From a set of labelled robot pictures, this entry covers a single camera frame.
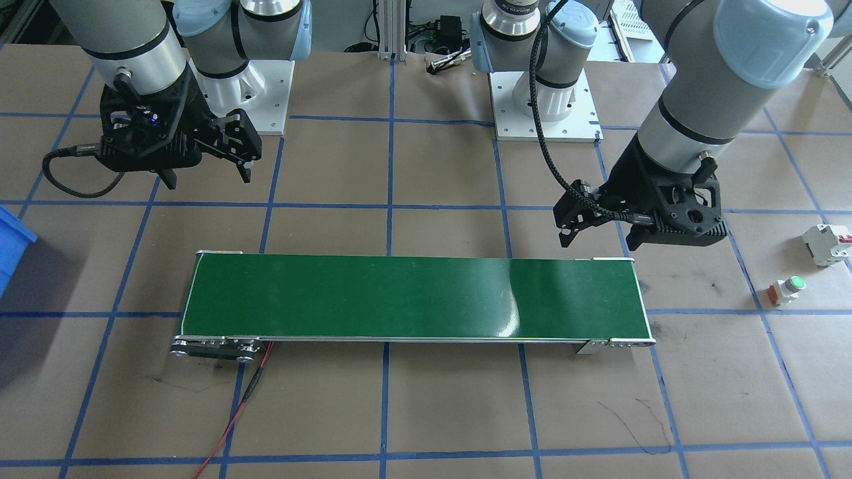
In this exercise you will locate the small red-lit sensor module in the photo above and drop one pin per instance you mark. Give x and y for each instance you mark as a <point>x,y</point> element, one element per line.
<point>247,392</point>

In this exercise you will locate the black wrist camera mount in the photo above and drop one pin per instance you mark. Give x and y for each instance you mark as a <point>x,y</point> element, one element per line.
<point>576,206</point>
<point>233,140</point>

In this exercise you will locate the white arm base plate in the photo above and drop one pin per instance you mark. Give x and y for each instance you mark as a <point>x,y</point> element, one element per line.
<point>512,126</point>
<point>273,100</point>

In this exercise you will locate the white perforated tray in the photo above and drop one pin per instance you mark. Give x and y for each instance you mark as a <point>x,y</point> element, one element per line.
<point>629,20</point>

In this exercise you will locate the aluminium extrusion bar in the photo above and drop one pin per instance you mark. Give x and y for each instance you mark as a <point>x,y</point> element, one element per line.
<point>832,61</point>

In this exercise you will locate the blue plastic bin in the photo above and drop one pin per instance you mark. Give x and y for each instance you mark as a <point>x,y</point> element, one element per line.
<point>10,246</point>

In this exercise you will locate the black power supply box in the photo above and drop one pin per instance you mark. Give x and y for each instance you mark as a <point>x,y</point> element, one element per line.
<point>449,30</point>

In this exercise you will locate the silver metal connector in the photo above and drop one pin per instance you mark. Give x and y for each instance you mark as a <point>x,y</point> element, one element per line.
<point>449,61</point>

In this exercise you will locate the green conveyor belt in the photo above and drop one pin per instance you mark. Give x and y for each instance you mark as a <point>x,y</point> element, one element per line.
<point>399,299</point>

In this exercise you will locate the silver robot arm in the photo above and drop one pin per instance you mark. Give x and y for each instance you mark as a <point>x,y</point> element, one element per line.
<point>692,86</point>
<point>126,40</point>

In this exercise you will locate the green push button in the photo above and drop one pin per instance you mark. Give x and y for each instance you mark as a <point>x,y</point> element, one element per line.
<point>792,286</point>

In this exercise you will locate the white circuit breaker red switch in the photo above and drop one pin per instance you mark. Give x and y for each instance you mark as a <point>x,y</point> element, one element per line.
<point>827,245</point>

